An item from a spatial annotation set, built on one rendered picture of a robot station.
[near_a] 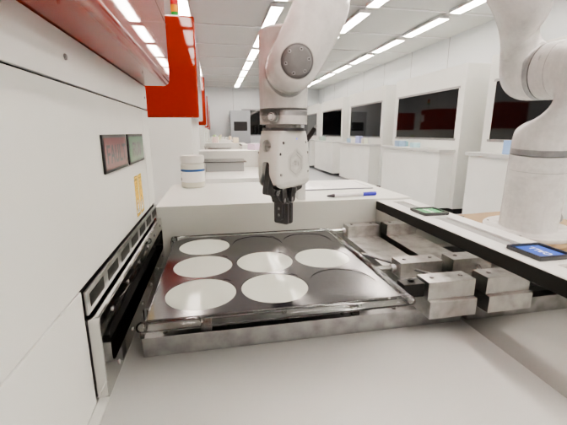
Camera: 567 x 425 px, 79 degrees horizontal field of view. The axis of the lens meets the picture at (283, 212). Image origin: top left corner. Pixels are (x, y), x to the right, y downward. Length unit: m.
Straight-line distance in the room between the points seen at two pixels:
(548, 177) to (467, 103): 4.42
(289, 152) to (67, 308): 0.40
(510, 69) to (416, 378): 0.70
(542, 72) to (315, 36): 0.54
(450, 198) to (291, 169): 4.86
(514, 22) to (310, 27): 0.47
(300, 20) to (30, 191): 0.40
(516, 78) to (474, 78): 4.43
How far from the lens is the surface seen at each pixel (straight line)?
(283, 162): 0.59
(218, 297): 0.51
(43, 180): 0.34
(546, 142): 0.94
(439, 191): 5.31
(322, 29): 0.55
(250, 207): 0.82
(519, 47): 0.95
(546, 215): 0.97
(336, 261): 0.64
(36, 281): 0.32
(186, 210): 0.82
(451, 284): 0.59
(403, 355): 0.55
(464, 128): 5.32
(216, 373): 0.50
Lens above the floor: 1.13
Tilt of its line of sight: 13 degrees down
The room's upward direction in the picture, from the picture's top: straight up
